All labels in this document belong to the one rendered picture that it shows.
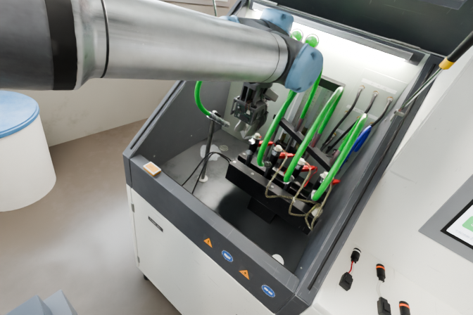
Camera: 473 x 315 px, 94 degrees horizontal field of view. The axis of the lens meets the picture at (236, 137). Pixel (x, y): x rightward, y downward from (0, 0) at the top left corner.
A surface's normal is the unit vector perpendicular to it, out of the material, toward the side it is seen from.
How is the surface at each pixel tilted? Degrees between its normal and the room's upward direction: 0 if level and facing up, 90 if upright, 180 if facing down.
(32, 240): 0
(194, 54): 86
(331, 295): 0
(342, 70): 90
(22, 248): 0
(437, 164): 76
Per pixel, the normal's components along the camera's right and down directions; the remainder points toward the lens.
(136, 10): 0.66, -0.20
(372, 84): -0.56, 0.40
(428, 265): -0.49, 0.20
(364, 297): 0.21, -0.78
